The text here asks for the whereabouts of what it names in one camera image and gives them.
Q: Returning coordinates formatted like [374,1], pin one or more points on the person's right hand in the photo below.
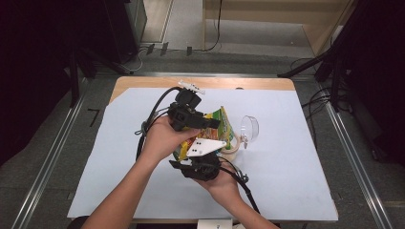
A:
[224,187]

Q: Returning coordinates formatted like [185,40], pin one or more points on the light wooden shelf unit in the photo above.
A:
[315,19]

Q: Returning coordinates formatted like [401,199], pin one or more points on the white paper card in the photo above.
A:
[215,224]

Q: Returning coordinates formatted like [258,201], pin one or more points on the dark curtain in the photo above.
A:
[31,79]
[379,79]

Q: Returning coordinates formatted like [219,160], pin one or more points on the light blue table mat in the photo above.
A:
[286,175]

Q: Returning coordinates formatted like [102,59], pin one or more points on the person's left hand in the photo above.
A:
[162,140]

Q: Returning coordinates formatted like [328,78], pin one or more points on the aluminium floor rail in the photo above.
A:
[356,159]
[47,165]

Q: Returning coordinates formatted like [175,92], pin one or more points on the black metal stand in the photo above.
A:
[74,79]

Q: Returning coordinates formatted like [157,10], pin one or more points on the yellow green spouted pouch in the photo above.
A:
[223,130]

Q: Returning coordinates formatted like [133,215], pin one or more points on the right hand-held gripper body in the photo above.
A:
[203,167]

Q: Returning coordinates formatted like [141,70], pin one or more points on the small black floor bracket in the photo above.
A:
[150,49]
[164,48]
[189,51]

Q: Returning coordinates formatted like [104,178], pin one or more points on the black tripod stand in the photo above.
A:
[334,79]

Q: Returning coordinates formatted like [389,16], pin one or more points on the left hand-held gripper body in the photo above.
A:
[184,114]

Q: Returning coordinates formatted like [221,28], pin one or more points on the black cabinet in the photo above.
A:
[127,28]

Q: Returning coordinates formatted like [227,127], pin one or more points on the clear jar with hinged lid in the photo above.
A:
[250,127]

